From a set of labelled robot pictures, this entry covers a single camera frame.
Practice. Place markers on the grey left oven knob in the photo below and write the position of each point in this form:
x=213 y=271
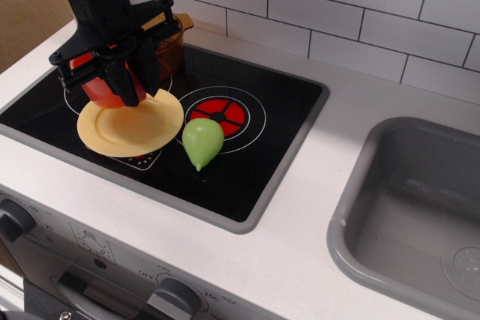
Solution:
x=15 y=221

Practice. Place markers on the grey plastic sink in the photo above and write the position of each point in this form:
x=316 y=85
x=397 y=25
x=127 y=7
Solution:
x=407 y=223

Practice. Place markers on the black toy stovetop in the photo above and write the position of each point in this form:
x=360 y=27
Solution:
x=265 y=116

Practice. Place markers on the green plastic pear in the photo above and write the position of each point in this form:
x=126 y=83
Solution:
x=202 y=139

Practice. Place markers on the grey oven knob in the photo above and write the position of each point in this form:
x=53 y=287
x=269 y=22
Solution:
x=174 y=300
x=15 y=221

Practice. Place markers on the grey oven door handle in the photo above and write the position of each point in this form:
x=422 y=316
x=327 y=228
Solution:
x=99 y=299

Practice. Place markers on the yellow plastic plate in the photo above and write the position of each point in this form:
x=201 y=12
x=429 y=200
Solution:
x=131 y=131

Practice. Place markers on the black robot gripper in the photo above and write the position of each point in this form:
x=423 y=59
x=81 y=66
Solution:
x=106 y=42

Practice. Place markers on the red plastic cup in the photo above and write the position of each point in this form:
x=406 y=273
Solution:
x=99 y=92

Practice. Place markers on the amber transparent pot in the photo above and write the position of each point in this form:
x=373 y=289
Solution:
x=168 y=34

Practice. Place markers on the grey right oven knob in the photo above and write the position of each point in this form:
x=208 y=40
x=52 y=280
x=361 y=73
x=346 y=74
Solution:
x=174 y=300

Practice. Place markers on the grey oven front panel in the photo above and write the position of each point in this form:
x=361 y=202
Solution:
x=58 y=244

